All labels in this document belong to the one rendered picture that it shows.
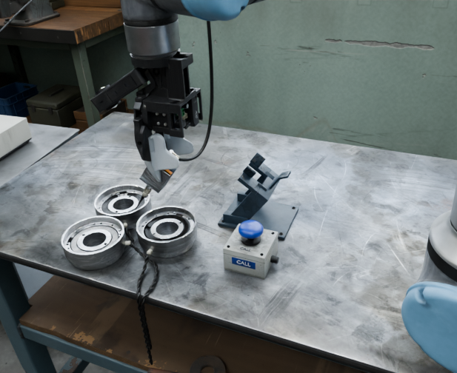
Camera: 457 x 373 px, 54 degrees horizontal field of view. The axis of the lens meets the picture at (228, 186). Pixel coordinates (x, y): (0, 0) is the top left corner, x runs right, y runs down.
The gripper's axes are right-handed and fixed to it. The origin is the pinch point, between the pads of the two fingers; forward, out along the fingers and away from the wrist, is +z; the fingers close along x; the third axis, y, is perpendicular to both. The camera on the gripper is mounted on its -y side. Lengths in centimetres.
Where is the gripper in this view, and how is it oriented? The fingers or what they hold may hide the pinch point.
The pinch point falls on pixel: (160, 169)
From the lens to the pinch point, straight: 76.8
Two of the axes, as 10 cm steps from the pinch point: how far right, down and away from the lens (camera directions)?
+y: 9.3, 1.7, -3.4
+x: 3.8, -5.1, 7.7
